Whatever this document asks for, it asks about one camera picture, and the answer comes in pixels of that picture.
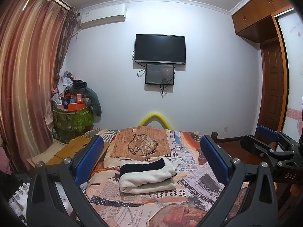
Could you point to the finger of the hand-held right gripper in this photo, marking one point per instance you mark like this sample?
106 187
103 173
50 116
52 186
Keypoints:
267 133
258 150

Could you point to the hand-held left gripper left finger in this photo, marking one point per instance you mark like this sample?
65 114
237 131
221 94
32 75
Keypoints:
88 160

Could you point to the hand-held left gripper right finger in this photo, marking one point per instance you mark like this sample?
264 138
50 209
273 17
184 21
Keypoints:
214 160

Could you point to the white and black sweater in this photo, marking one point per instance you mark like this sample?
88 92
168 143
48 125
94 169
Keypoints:
146 177

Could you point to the pile of clothes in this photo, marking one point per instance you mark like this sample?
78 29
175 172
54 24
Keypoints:
65 82

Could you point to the wooden bedpost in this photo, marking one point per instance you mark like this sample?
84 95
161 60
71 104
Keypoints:
215 138

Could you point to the wooden board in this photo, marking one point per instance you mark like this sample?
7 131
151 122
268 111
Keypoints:
71 146

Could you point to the newspaper print bed cover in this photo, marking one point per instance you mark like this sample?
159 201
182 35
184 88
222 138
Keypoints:
189 177

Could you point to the green storage box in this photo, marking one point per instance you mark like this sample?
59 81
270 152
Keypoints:
71 119
68 136

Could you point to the brown wooden door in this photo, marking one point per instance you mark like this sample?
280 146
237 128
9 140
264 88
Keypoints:
272 87

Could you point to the beige board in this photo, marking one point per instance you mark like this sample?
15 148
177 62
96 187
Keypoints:
40 157

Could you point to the orange box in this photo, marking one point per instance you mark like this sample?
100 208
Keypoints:
77 106

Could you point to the pocket watch print pillow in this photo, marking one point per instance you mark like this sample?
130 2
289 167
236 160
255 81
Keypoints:
142 144

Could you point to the small red box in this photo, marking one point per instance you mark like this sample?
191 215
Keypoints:
78 98

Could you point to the yellow foam tube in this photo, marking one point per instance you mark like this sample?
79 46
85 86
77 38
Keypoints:
155 115

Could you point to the white plastic rack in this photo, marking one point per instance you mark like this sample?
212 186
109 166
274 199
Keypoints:
19 194

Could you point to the pink cloth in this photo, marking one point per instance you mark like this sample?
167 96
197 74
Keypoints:
4 156

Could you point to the small black monitor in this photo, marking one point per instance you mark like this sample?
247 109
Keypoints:
156 74

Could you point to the striped brown curtain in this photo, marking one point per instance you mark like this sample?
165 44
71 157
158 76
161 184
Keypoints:
28 75

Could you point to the wooden wardrobe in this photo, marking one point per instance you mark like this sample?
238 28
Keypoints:
255 14

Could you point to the white air conditioner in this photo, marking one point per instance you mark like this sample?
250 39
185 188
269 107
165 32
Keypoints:
104 16

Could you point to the white wall socket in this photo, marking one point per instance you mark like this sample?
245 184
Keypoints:
225 129

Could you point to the black wall television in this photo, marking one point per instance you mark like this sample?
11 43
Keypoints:
159 48

